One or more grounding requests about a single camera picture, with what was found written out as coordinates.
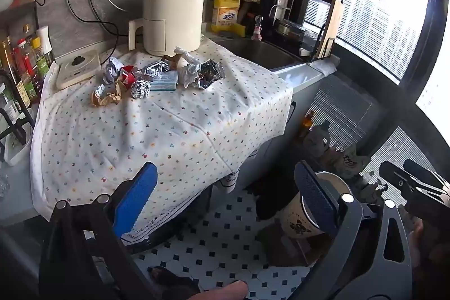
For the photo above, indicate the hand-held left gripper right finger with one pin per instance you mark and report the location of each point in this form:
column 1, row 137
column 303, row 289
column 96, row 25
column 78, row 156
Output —
column 314, row 194

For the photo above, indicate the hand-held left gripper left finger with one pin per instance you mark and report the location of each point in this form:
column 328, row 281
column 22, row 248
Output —
column 139, row 196

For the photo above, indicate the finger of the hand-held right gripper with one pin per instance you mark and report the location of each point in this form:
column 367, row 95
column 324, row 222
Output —
column 425, row 173
column 397, row 177

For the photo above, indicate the printed paper cup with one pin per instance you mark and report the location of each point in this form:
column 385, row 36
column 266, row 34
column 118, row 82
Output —
column 298, row 219

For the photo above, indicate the foil ball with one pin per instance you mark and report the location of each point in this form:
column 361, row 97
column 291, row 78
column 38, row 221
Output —
column 140, row 90

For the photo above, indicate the foil wrapper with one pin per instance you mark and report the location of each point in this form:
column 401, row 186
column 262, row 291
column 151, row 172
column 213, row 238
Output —
column 156, row 69

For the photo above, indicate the white blue paper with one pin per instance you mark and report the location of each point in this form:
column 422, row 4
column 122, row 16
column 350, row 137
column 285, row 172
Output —
column 113, row 69

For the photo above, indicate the white tissue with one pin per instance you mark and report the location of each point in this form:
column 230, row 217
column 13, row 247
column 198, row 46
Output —
column 188, row 69

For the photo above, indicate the silver foil bag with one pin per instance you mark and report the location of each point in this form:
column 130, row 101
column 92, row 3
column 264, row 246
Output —
column 212, row 73

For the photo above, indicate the person's right hand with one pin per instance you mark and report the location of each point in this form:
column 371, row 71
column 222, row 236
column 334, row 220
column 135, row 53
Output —
column 416, row 240

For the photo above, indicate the printed plastic bag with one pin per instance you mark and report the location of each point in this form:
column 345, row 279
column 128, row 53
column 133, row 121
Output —
column 351, row 163

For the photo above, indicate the floral white tablecloth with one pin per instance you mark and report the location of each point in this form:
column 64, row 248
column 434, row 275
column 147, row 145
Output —
column 158, row 134

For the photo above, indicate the orange bottle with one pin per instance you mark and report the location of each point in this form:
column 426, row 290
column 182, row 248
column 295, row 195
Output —
column 307, row 124

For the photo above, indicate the white cylinder black print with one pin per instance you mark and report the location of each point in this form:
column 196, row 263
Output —
column 228, row 182

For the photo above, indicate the dark slipper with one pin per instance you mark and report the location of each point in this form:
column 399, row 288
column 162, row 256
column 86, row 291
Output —
column 175, row 284

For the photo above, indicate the crumpled brown paper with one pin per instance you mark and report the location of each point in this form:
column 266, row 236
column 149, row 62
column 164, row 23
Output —
column 109, row 98

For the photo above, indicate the clear blister pack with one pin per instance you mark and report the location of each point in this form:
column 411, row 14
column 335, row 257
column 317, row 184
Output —
column 100, row 91

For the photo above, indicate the blue grey cardboard box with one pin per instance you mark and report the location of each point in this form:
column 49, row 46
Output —
column 165, row 81

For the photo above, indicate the red white carton piece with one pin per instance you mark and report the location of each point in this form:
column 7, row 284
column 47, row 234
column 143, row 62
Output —
column 127, row 75

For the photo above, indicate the person's leg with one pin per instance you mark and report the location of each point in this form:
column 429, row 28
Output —
column 223, row 291

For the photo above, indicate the white plastic tray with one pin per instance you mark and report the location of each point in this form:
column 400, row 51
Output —
column 16, row 150

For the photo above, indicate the cream flat appliance black knob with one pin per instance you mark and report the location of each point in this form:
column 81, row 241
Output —
column 79, row 69

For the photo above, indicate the steel sink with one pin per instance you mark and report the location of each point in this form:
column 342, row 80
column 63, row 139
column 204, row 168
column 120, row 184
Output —
column 260, row 52

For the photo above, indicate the wooden cutting board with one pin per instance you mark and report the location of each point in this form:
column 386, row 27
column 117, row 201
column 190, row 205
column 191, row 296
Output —
column 330, row 26

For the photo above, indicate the steel pot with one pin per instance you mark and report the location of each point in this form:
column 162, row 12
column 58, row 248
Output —
column 290, row 29

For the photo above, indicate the small pink bottle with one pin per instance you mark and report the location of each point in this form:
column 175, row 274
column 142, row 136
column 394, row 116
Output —
column 257, row 31

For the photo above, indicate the row of condiment bottles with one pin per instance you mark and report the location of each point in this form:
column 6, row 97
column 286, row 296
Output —
column 21, row 68

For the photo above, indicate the white slim bottle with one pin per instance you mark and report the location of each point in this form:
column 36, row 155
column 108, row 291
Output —
column 45, row 47

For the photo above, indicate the yellow sponge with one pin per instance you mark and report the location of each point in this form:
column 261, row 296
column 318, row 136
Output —
column 239, row 30

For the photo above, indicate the cream air fryer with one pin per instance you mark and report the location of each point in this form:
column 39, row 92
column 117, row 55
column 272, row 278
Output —
column 172, row 15

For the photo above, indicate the black dish rack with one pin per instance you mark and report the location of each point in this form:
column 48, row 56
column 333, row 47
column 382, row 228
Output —
column 309, row 4

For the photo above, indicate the yellow detergent bottle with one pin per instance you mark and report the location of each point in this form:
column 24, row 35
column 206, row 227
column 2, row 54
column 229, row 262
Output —
column 225, row 13

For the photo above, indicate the black window frame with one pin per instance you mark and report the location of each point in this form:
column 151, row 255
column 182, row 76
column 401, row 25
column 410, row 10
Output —
column 427, row 50

